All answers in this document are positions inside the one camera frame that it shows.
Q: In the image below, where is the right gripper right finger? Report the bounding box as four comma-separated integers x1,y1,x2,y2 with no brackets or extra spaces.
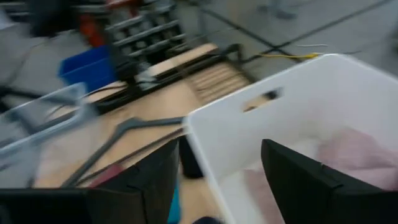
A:
261,139,398,224

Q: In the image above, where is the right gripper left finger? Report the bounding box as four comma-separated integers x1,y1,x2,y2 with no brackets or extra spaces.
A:
86,139,180,224

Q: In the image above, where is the bright teal small cloth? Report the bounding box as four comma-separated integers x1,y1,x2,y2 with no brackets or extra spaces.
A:
167,182,183,224

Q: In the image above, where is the maroon cloth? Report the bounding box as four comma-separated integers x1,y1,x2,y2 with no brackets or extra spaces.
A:
88,164,126,189

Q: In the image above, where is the light pink knit cloth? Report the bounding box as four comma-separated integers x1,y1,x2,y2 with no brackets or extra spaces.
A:
244,126,398,224

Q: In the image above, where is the dark navy cloth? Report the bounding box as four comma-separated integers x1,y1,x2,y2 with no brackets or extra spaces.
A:
192,216,223,224

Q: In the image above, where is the black cloth with white label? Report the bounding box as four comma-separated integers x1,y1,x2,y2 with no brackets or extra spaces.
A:
178,135,205,180

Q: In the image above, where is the grey clothes hanger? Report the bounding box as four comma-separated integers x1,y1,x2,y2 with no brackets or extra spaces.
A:
61,116,187,189

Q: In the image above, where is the white perforated laundry basket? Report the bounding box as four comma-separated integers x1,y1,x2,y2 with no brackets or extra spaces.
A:
182,53,398,224

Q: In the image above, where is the clear plastic bin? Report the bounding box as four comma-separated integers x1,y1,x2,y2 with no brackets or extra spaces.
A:
0,82,99,189

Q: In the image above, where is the blue plastic bin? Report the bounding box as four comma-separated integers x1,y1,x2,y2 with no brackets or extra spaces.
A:
58,44,118,93

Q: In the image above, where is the grey slatted shelf rack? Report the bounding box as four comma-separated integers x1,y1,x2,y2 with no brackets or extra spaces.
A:
104,0,189,65

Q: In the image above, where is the yellow extension cable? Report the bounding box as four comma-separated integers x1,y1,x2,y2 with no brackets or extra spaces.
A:
260,52,322,60

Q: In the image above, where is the white floor cable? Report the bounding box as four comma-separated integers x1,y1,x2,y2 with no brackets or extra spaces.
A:
296,43,330,49

